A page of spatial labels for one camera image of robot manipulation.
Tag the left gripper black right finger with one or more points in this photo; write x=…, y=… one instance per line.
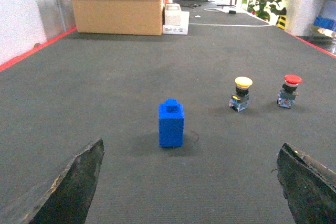
x=308, y=186

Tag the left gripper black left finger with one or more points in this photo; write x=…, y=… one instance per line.
x=65, y=196

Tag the blue 3D-printed block part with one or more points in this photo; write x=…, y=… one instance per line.
x=171, y=124

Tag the red mushroom push button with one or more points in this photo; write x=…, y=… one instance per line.
x=288, y=93

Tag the yellow mushroom push button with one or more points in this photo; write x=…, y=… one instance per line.
x=239, y=100

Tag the white flat carton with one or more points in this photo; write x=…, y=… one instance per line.
x=181, y=29

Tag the large open cardboard box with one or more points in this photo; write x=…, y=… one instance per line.
x=126, y=17

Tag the white small box on carton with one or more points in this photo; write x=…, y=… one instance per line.
x=172, y=14

